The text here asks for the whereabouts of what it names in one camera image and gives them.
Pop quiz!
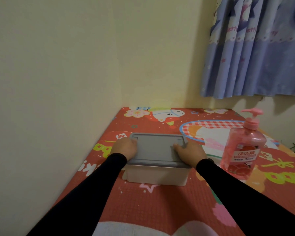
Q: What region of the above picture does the blue cartoon print curtain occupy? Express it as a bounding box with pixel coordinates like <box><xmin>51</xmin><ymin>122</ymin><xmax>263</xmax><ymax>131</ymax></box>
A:
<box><xmin>200</xmin><ymin>0</ymin><xmax>295</xmax><ymax>99</ymax></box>

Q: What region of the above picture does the grey box lid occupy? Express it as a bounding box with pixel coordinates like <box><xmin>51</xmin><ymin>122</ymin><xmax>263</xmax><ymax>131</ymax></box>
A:
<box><xmin>125</xmin><ymin>133</ymin><xmax>193</xmax><ymax>169</ymax></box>

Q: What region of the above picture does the red cartoon print table cover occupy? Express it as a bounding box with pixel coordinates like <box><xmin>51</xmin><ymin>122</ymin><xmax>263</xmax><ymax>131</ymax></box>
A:
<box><xmin>52</xmin><ymin>107</ymin><xmax>295</xmax><ymax>236</ymax></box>

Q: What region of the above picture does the person's right forearm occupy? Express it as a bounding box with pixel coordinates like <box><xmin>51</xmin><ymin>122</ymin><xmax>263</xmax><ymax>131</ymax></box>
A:
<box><xmin>196</xmin><ymin>158</ymin><xmax>295</xmax><ymax>236</ymax></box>

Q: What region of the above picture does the white storage box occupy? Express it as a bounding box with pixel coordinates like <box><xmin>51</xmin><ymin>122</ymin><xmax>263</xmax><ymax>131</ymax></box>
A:
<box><xmin>122</xmin><ymin>164</ymin><xmax>190</xmax><ymax>187</ymax></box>

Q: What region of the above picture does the person's left forearm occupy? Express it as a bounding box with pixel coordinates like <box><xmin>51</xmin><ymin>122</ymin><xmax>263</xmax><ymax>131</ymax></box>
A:
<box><xmin>27</xmin><ymin>153</ymin><xmax>128</xmax><ymax>236</ymax></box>

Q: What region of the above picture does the pink dish soap pump bottle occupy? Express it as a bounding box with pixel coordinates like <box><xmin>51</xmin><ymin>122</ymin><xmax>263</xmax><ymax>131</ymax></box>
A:
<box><xmin>220</xmin><ymin>108</ymin><xmax>267</xmax><ymax>180</ymax></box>

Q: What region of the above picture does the person's left hand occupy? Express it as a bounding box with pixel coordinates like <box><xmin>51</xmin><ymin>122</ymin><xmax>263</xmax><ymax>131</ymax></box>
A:
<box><xmin>110</xmin><ymin>138</ymin><xmax>138</xmax><ymax>161</ymax></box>

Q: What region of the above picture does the person's right hand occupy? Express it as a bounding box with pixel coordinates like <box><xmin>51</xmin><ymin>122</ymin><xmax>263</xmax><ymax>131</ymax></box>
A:
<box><xmin>173</xmin><ymin>141</ymin><xmax>208</xmax><ymax>169</ymax></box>

